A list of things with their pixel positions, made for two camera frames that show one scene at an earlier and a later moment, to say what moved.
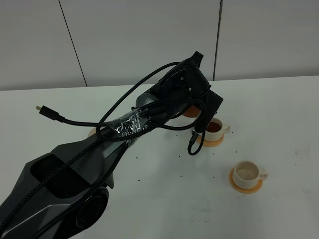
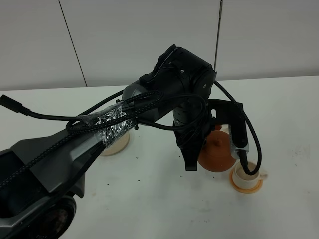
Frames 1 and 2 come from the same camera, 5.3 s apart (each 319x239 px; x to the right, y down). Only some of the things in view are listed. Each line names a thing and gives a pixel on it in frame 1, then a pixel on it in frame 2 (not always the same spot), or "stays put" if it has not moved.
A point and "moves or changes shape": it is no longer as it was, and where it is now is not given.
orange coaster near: [242, 190] stays put
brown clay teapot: [192, 111] moves or changes shape
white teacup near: [247, 174] stays put
